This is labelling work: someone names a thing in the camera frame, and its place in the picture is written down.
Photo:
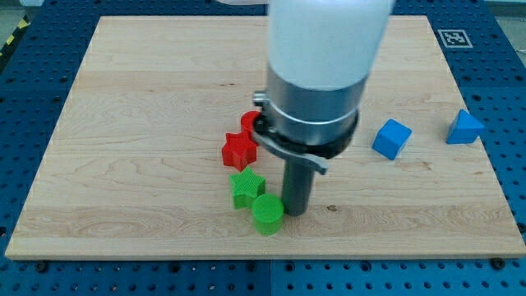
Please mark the green circle block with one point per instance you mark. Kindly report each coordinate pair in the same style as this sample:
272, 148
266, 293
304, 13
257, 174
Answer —
267, 212

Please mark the red star block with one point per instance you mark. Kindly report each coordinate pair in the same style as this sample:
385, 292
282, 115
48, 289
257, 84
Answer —
239, 150

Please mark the red circle block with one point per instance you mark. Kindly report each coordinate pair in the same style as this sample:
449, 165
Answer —
247, 120

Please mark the wooden board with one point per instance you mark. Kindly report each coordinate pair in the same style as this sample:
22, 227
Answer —
133, 170

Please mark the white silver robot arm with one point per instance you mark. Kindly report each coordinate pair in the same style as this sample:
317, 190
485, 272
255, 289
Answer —
320, 54

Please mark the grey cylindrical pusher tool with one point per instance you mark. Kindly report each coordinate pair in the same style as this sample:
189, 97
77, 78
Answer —
296, 190

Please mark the blue triangle block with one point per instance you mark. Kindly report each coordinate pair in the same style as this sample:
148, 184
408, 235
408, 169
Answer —
464, 129

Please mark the blue cube block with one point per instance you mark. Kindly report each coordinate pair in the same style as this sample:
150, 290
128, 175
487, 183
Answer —
391, 139

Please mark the yellow black hazard tape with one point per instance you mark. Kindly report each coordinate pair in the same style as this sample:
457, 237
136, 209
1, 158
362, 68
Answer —
15, 38

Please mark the white fiducial marker tag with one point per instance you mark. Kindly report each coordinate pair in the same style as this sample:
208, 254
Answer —
455, 39

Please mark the green star block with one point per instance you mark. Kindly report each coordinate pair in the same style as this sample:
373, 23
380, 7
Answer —
245, 187

